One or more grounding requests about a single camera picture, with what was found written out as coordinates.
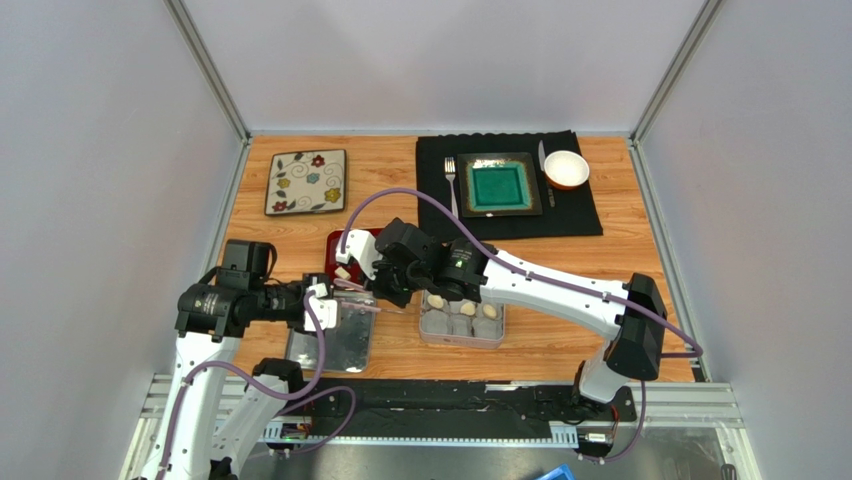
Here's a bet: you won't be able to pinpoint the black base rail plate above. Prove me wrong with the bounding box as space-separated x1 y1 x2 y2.
287 378 640 440

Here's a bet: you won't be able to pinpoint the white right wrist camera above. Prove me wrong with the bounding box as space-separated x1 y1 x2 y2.
334 229 384 280

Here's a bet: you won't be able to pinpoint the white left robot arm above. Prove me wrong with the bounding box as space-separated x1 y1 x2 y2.
139 240 315 479

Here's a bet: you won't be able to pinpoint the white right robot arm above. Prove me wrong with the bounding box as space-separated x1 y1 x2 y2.
370 219 667 403

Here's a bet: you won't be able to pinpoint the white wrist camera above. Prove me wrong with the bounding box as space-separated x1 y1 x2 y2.
334 229 384 280
303 283 341 333

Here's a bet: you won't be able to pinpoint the pink metal tin box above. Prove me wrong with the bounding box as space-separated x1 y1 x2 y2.
418 293 506 350

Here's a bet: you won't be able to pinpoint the white oval chocolate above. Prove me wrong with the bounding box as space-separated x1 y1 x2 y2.
481 304 498 320
427 294 445 309

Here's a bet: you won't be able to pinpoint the floral square plate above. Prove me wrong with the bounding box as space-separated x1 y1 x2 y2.
264 150 348 217

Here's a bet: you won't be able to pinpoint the green square plate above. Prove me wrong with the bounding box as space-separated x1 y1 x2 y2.
456 152 543 218

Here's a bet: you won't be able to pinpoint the pink handled metal tongs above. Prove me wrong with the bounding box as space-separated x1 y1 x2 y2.
333 278 407 314

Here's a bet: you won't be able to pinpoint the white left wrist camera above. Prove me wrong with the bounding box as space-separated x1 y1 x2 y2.
303 283 341 333

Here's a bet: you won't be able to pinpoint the silver tin lid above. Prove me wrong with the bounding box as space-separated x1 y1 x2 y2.
284 304 377 374

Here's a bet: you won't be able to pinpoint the silver fork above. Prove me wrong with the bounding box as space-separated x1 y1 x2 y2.
444 156 459 218

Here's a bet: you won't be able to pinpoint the blue plastic object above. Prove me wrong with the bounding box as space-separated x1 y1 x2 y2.
535 464 575 480

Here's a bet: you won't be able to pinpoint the white rectangular chocolate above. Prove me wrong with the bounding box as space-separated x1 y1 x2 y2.
334 267 351 280

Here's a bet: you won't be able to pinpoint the red lacquer tray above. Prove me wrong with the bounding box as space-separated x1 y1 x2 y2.
324 228 380 291

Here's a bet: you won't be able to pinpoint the white heart chocolate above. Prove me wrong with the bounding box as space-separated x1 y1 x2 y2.
458 301 477 317

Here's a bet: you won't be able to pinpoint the white orange bowl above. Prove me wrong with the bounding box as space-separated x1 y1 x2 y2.
543 150 590 190

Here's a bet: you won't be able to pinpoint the silver knife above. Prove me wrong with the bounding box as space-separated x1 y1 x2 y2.
537 139 556 208

